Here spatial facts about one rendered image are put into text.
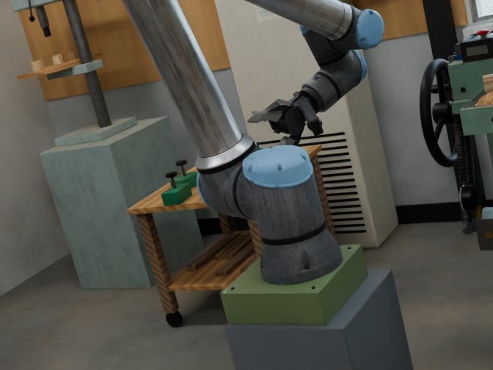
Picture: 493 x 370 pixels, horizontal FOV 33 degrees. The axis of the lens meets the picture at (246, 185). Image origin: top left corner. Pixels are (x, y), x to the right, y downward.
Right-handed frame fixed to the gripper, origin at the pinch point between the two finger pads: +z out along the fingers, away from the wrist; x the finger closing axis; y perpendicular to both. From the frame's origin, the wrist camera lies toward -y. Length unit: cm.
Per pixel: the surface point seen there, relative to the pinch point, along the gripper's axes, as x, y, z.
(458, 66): -3, -24, -46
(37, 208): -106, 263, 9
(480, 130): -4, -44, -28
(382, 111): -94, 106, -116
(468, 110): 0, -41, -28
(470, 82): -7, -26, -45
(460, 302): -116, 18, -54
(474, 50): 0, -27, -49
